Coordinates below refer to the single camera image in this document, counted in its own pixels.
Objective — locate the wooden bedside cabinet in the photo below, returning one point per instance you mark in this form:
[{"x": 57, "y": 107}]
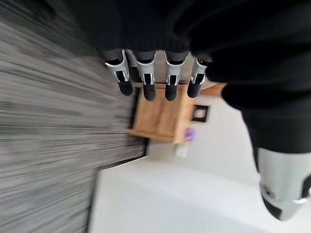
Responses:
[{"x": 158, "y": 116}]

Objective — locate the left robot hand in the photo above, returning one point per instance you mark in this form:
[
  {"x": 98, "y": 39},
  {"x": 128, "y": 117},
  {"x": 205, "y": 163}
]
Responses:
[{"x": 218, "y": 48}]

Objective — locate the purple small item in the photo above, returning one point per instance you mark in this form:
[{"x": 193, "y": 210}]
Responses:
[{"x": 190, "y": 134}]

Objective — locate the white bed sheet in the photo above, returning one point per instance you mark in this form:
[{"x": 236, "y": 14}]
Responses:
[{"x": 175, "y": 194}]

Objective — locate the black framed wall socket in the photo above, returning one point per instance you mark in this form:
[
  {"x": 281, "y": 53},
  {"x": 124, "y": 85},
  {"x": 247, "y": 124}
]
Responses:
[{"x": 200, "y": 113}]

